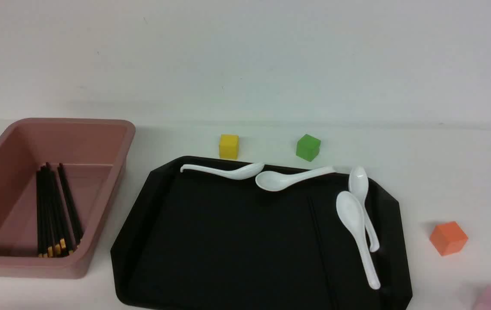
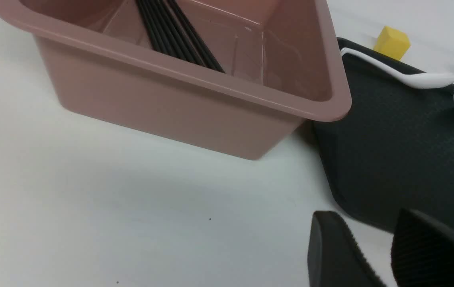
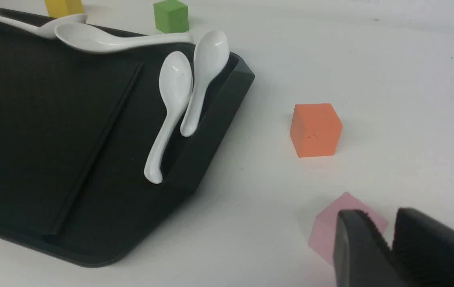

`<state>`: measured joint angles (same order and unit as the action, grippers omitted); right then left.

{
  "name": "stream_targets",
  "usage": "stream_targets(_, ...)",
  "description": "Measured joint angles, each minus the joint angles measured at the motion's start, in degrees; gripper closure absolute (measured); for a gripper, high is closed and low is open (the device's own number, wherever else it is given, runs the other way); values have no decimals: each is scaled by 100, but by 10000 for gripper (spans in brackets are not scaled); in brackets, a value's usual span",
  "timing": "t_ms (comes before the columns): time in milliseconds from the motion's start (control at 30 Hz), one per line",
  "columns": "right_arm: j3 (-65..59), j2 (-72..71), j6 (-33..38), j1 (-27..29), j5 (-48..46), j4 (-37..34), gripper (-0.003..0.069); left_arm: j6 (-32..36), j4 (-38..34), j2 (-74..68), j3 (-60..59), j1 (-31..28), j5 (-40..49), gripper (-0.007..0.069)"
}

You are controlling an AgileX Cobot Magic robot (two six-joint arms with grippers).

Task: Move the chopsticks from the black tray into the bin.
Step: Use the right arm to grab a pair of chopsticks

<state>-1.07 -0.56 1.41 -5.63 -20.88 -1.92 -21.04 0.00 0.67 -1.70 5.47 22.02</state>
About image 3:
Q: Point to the green cube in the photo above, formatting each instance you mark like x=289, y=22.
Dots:
x=171, y=16

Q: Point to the white ceramic spoon back right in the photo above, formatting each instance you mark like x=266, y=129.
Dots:
x=210, y=57

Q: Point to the pink cube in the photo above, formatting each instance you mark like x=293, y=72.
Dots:
x=323, y=232

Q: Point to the orange cube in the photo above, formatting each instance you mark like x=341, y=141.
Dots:
x=315, y=130

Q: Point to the white ceramic spoon front right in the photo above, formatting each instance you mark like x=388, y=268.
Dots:
x=175, y=82

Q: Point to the white ceramic spoon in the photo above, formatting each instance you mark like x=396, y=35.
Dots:
x=47, y=30
x=90, y=39
x=210, y=57
x=175, y=82

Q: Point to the white ceramic spoon top middle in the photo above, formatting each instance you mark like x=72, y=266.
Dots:
x=90, y=39

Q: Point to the white ceramic spoon far left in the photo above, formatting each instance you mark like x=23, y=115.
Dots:
x=47, y=30

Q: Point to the yellow cube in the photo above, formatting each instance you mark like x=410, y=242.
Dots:
x=61, y=8

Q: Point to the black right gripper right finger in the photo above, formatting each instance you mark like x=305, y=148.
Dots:
x=424, y=248

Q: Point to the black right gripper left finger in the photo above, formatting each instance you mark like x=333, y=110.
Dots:
x=362, y=258

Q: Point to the black plastic tray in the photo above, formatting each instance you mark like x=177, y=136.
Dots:
x=75, y=132

